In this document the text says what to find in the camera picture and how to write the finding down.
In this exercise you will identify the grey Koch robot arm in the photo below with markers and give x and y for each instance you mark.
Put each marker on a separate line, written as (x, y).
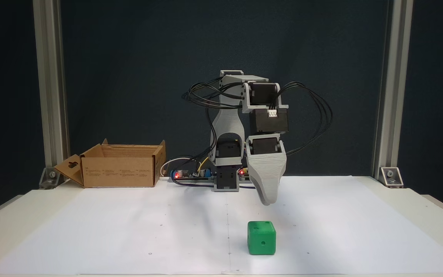
(227, 123)

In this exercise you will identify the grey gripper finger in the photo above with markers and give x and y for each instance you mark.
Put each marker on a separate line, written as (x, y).
(266, 173)

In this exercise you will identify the green die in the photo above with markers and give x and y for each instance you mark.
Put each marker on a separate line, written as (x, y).
(262, 238)

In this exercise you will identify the brown cardboard box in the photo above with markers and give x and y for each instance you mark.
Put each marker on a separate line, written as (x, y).
(119, 171)

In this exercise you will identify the metal corner bracket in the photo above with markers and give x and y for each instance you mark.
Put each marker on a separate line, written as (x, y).
(50, 177)
(391, 176)

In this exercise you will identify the motor controller circuit board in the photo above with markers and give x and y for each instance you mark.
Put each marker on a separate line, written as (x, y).
(243, 175)

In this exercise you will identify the circuit board with blue parts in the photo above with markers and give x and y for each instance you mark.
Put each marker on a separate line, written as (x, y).
(190, 175)

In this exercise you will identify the aluminium frame post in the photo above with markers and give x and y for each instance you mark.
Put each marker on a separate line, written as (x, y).
(50, 77)
(392, 77)

